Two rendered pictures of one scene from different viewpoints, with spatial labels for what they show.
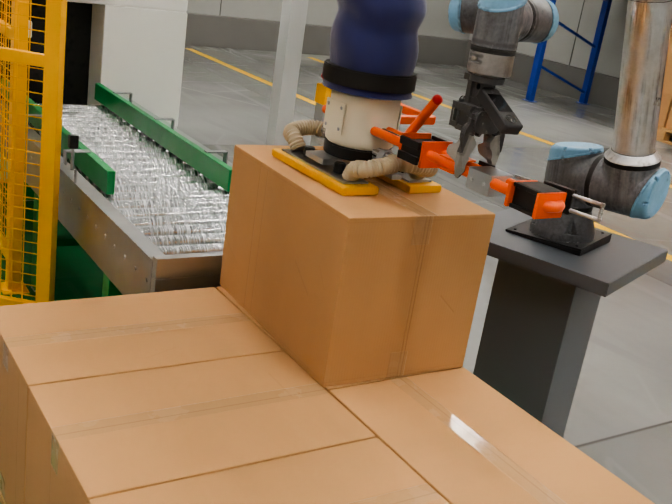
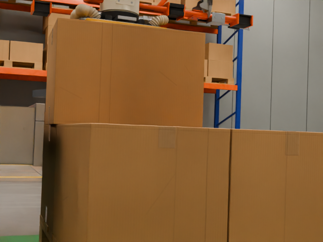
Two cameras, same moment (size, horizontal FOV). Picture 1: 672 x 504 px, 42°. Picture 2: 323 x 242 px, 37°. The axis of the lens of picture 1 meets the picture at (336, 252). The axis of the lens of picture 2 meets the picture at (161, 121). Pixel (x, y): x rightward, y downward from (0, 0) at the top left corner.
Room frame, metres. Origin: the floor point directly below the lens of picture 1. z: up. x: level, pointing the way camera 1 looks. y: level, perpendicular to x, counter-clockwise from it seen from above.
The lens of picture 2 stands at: (1.40, 1.91, 0.52)
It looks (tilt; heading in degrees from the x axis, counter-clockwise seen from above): 1 degrees up; 285
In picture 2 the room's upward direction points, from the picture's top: 2 degrees clockwise
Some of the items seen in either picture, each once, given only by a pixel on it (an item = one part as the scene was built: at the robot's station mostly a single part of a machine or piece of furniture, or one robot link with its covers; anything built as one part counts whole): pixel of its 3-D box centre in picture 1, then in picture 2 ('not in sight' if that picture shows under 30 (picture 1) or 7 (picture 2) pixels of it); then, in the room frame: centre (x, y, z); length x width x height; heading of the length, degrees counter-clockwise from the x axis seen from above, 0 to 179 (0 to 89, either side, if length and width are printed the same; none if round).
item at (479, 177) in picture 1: (489, 181); (215, 18); (1.73, -0.29, 1.07); 0.07 x 0.07 x 0.04; 36
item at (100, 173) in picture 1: (39, 126); not in sight; (3.49, 1.29, 0.60); 1.60 x 0.11 x 0.09; 35
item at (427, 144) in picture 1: (424, 150); (173, 11); (1.91, -0.16, 1.07); 0.10 x 0.08 x 0.06; 126
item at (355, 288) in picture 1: (345, 252); (121, 80); (2.09, -0.02, 0.74); 0.60 x 0.40 x 0.40; 33
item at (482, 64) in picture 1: (488, 64); not in sight; (1.79, -0.25, 1.29); 0.10 x 0.09 x 0.05; 125
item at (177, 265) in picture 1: (267, 259); (30, 114); (2.39, 0.20, 0.58); 0.70 x 0.03 x 0.06; 125
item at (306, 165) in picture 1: (323, 164); (124, 23); (2.05, 0.06, 0.97); 0.34 x 0.10 x 0.05; 36
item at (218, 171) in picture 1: (161, 128); not in sight; (3.80, 0.85, 0.60); 1.60 x 0.11 x 0.09; 35
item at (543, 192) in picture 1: (535, 199); (241, 20); (1.62, -0.36, 1.07); 0.08 x 0.07 x 0.05; 36
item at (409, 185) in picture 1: (385, 163); not in sight; (2.17, -0.09, 0.97); 0.34 x 0.10 x 0.05; 36
